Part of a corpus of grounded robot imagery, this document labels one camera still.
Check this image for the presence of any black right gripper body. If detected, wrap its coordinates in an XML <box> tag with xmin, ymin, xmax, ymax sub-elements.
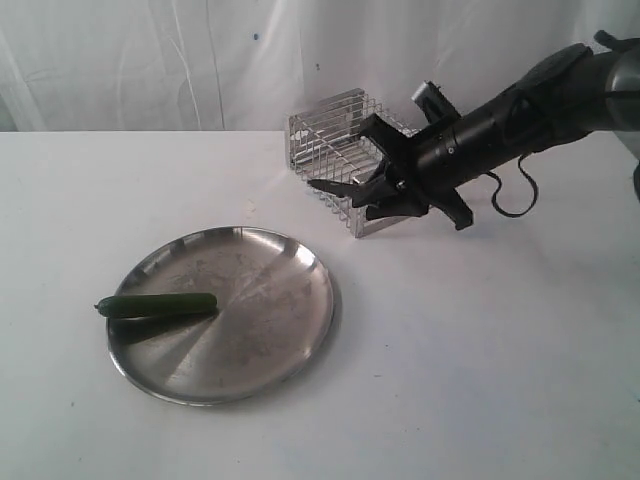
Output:
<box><xmin>384</xmin><ymin>120</ymin><xmax>473</xmax><ymax>230</ymax></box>

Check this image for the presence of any black handled knife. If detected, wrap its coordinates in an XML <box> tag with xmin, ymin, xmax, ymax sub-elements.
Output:
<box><xmin>307</xmin><ymin>179</ymin><xmax>359</xmax><ymax>198</ymax></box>

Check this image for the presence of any wire metal utensil rack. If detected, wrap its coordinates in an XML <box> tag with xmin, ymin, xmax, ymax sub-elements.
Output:
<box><xmin>286</xmin><ymin>88</ymin><xmax>424</xmax><ymax>239</ymax></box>

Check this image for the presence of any green cucumber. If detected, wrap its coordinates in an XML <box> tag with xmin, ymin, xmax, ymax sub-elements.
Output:
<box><xmin>94</xmin><ymin>293</ymin><xmax>217</xmax><ymax>319</ymax></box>

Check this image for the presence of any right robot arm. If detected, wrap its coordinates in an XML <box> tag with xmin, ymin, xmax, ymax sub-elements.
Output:
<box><xmin>350</xmin><ymin>30</ymin><xmax>639</xmax><ymax>230</ymax></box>

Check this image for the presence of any round stainless steel plate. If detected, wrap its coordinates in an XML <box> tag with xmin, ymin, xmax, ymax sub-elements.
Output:
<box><xmin>106</xmin><ymin>226</ymin><xmax>336</xmax><ymax>406</ymax></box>

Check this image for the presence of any white backdrop curtain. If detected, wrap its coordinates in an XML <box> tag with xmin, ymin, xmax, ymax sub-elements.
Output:
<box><xmin>1</xmin><ymin>0</ymin><xmax>639</xmax><ymax>131</ymax></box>

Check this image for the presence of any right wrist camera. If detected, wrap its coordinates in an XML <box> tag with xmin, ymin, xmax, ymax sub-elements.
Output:
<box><xmin>411</xmin><ymin>81</ymin><xmax>461</xmax><ymax>124</ymax></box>

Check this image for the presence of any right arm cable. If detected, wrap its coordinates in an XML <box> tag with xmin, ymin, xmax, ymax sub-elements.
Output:
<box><xmin>487</xmin><ymin>152</ymin><xmax>542</xmax><ymax>219</ymax></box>

